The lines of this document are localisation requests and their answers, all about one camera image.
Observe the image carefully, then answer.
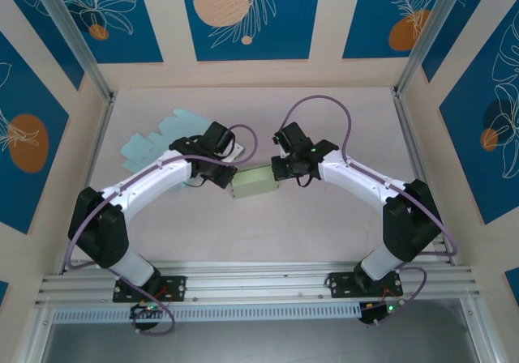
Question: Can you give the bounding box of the green paper box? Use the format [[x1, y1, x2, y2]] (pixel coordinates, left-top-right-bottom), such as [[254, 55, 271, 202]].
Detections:
[[229, 164, 283, 199]]

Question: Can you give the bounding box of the blue paper box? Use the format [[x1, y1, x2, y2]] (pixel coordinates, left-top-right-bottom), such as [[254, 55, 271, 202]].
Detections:
[[120, 109, 212, 190]]

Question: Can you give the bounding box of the grey metal sheet panel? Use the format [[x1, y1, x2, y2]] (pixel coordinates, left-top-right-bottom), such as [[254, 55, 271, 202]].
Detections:
[[40, 322, 482, 363]]

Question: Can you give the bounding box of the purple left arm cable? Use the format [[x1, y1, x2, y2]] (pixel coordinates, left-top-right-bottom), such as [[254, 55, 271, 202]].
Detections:
[[63, 123, 259, 335]]

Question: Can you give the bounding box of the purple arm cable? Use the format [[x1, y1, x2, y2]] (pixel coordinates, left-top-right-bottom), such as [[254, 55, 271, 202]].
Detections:
[[283, 94, 460, 327], [63, 123, 259, 335]]

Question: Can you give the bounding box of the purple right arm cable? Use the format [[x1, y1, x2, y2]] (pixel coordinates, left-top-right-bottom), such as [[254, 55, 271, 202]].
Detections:
[[283, 94, 460, 327]]

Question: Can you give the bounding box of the aluminium table side rail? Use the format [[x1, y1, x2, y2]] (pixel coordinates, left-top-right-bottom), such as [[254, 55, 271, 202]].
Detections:
[[392, 89, 456, 267], [58, 91, 118, 275]]

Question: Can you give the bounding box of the aluminium mounting rail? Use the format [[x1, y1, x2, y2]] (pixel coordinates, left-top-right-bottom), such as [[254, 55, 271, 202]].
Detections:
[[34, 259, 482, 310]]

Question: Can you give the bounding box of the blue floral wall panel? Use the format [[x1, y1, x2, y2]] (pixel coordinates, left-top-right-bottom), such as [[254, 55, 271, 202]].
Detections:
[[0, 30, 71, 235], [421, 0, 519, 83], [341, 0, 459, 60], [0, 0, 85, 92], [179, 0, 324, 62], [439, 14, 519, 226], [38, 0, 165, 65]]

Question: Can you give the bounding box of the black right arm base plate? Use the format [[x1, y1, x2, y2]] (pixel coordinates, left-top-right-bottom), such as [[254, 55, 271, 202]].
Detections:
[[327, 271, 405, 299]]

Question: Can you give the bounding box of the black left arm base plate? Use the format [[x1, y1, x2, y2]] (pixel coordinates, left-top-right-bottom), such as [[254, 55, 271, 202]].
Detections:
[[112, 274, 188, 303]]

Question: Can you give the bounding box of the white slotted cable duct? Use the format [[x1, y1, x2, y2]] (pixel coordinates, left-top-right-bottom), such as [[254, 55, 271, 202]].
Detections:
[[51, 301, 364, 324]]

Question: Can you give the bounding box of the slanted aluminium frame post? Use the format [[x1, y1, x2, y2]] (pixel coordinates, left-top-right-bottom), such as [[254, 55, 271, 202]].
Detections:
[[392, 0, 467, 99], [30, 0, 115, 104]]

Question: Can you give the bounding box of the aluminium frame leg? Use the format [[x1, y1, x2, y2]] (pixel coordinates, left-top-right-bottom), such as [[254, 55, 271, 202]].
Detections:
[[460, 297, 502, 363], [18, 305, 56, 363]]

